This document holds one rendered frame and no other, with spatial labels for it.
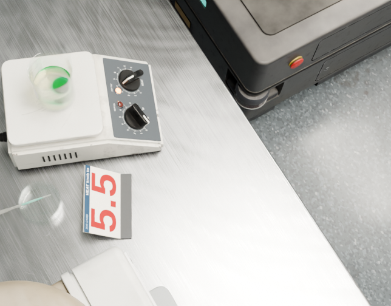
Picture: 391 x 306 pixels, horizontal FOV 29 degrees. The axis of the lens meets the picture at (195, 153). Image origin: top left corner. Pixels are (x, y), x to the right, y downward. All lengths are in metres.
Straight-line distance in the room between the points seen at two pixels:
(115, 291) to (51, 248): 0.63
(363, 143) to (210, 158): 0.93
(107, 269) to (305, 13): 1.29
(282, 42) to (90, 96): 0.69
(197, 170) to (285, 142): 0.87
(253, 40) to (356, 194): 0.51
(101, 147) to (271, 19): 0.71
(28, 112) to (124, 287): 0.62
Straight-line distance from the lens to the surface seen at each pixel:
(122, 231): 1.01
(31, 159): 1.01
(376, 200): 1.90
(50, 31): 1.14
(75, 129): 0.97
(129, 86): 1.03
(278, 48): 1.59
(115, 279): 0.39
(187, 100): 1.08
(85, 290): 0.39
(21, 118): 0.98
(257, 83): 1.64
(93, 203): 0.99
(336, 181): 1.89
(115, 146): 1.00
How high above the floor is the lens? 1.73
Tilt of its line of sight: 69 degrees down
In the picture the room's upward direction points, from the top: 11 degrees clockwise
